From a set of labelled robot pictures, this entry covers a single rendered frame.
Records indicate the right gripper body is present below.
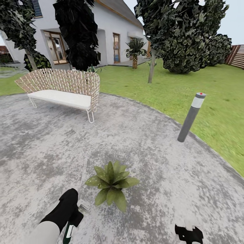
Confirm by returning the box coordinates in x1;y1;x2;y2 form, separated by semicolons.
178;227;203;244

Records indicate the insectifuge atomizer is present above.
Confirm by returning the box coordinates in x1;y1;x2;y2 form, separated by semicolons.
63;222;74;244

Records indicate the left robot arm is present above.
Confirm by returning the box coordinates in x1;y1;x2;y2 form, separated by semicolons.
22;188;91;244

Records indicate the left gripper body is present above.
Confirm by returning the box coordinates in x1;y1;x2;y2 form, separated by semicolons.
68;205;84;227

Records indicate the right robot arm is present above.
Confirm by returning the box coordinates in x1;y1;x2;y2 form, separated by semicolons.
175;219;204;244

